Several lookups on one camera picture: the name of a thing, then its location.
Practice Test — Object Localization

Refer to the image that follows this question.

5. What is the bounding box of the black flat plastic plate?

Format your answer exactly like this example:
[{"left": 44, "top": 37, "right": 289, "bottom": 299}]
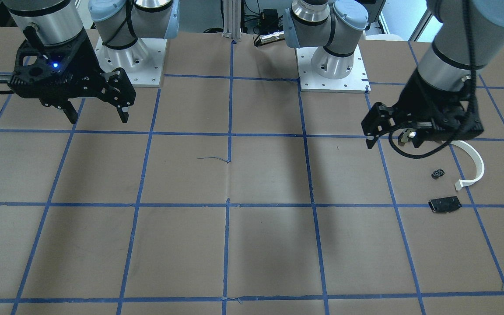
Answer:
[{"left": 428, "top": 196, "right": 462, "bottom": 214}]

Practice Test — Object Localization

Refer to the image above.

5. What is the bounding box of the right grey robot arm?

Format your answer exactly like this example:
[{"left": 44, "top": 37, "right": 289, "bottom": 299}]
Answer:
[{"left": 0, "top": 0, "right": 371, "bottom": 164}]

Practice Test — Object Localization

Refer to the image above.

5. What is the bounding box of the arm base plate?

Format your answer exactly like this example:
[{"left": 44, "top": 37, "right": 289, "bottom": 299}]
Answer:
[
  {"left": 95, "top": 38, "right": 168, "bottom": 88},
  {"left": 295, "top": 46, "right": 371, "bottom": 93}
]

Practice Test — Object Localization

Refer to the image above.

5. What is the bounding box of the brown paper table cover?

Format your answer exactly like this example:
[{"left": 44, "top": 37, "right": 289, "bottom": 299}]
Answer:
[{"left": 0, "top": 41, "right": 504, "bottom": 315}]

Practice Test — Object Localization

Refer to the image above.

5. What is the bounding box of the curved metal brake shoe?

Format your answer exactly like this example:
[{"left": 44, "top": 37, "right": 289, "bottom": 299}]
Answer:
[{"left": 398, "top": 128, "right": 417, "bottom": 146}]

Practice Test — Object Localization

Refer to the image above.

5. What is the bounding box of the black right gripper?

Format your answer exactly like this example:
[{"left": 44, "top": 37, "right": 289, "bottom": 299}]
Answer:
[{"left": 7, "top": 31, "right": 136, "bottom": 124}]

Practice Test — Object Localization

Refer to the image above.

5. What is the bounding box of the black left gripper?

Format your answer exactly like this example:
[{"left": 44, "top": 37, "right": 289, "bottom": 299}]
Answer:
[{"left": 361, "top": 70, "right": 471, "bottom": 149}]

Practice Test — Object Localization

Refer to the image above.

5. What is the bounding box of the aluminium frame post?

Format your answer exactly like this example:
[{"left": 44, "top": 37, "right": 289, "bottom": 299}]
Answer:
[{"left": 220, "top": 0, "right": 244, "bottom": 42}]

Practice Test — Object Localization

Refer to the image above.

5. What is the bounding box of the white curved plastic bracket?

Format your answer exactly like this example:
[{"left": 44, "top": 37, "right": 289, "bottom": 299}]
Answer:
[{"left": 449, "top": 140, "right": 485, "bottom": 192}]

